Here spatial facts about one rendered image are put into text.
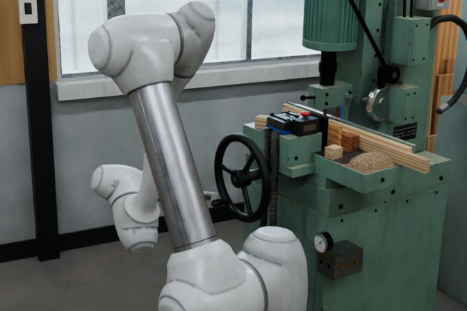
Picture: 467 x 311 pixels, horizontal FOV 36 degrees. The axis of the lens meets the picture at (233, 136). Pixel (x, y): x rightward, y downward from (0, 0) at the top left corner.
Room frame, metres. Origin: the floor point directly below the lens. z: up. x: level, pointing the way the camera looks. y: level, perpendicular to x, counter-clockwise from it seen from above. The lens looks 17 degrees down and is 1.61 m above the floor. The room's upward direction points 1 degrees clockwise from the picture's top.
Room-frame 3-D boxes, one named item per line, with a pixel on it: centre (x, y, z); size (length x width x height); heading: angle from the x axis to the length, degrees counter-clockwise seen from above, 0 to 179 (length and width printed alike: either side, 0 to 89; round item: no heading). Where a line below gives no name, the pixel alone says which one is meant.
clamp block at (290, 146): (2.15, -0.18, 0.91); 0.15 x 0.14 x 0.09; 35
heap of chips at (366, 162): (2.01, -0.41, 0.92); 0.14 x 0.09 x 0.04; 125
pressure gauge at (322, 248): (1.98, -0.28, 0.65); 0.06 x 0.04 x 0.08; 35
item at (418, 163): (2.19, -0.39, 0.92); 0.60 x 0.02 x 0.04; 35
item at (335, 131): (2.21, -0.29, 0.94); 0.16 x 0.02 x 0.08; 35
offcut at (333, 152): (2.07, -0.31, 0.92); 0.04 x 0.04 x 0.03; 41
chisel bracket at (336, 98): (2.32, -0.32, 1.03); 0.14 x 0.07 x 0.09; 125
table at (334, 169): (2.20, -0.25, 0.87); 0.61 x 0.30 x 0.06; 35
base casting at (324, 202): (2.38, -0.41, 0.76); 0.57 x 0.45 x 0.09; 125
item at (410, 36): (2.31, -0.57, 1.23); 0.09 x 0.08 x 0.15; 125
